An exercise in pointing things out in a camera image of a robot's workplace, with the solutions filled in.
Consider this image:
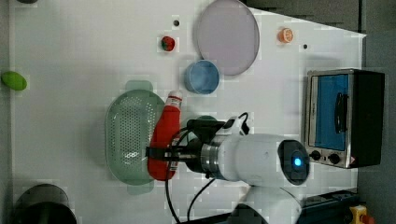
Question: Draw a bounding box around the lilac round plate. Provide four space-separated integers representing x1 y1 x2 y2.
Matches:
196 0 260 76

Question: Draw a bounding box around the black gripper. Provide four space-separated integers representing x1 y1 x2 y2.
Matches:
146 138 204 173

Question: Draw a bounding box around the blue cup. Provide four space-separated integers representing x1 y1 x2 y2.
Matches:
184 60 219 94

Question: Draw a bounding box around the orange slice toy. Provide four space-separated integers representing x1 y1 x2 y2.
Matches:
277 28 293 44

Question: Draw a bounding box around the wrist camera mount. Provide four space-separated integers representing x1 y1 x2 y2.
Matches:
202 117 250 142

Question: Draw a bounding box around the silver toaster oven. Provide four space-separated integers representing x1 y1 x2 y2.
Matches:
305 69 385 169

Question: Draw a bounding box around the red felt ketchup bottle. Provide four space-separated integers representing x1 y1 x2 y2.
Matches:
148 91 183 181

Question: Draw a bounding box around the black round container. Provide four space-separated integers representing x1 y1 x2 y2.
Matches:
11 184 78 224

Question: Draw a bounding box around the black cable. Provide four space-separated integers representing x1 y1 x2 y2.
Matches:
163 111 250 224

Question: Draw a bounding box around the green plastic strainer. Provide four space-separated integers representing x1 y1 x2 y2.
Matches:
105 80 164 195

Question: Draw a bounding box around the green toy fruit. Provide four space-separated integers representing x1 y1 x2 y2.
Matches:
1 71 27 91

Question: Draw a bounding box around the red toy strawberry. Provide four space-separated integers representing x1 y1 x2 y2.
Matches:
161 36 176 52

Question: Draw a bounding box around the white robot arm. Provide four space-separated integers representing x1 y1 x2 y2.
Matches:
147 133 310 224

